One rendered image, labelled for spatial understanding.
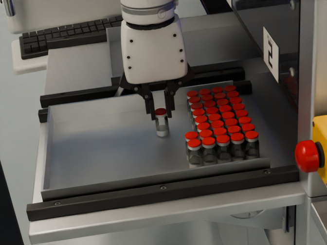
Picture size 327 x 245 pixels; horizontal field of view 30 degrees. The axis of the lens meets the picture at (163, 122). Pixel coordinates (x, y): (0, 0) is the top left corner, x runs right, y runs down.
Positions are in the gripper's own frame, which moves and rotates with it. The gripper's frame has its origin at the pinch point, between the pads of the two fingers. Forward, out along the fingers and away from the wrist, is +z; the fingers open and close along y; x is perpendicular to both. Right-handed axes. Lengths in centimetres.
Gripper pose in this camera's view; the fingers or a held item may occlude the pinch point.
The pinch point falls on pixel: (159, 104)
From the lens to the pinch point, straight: 102.0
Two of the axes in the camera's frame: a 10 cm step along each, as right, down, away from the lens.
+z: 0.9, 8.5, 5.1
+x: 1.1, 5.0, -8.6
